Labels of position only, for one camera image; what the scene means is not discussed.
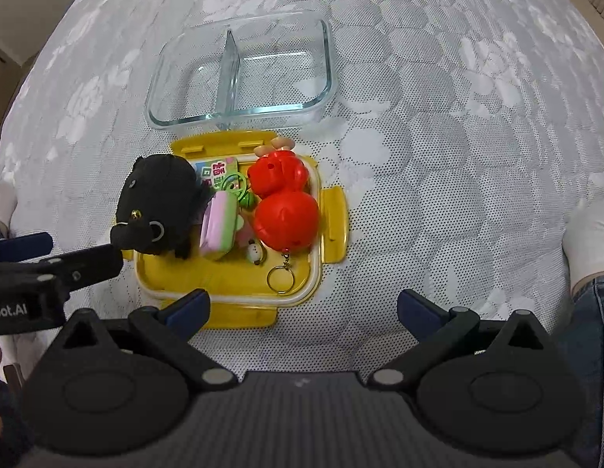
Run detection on yellow plastic container lid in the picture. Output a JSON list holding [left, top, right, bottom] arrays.
[[135, 130, 349, 327]]

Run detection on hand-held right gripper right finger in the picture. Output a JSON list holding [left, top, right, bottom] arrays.
[[368, 289, 556, 391]]

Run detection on person's white right sock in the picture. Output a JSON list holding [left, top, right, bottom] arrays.
[[561, 195, 604, 298]]

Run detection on red round figure keychain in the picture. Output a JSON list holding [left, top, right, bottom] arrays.
[[247, 137, 321, 296]]

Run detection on clear glass divided container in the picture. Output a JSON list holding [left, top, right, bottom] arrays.
[[145, 10, 339, 132]]

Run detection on small white figure charm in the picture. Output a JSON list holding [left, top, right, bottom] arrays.
[[234, 219, 268, 267]]

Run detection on person's blue jeans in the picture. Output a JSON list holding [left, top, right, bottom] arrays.
[[556, 275, 604, 468]]

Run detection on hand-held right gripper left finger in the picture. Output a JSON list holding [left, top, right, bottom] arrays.
[[53, 289, 238, 391]]

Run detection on black plush toy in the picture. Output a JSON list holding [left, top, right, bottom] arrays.
[[110, 153, 211, 260]]

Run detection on pink and green toy case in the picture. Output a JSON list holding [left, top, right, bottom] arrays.
[[198, 191, 239, 260]]

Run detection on green bell keychain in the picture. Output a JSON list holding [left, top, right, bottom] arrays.
[[220, 173, 258, 209]]

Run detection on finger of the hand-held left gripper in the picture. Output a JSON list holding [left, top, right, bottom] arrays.
[[0, 232, 53, 262], [36, 243, 124, 298]]

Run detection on white quilted mattress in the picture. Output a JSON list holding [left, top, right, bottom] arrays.
[[0, 0, 604, 381]]

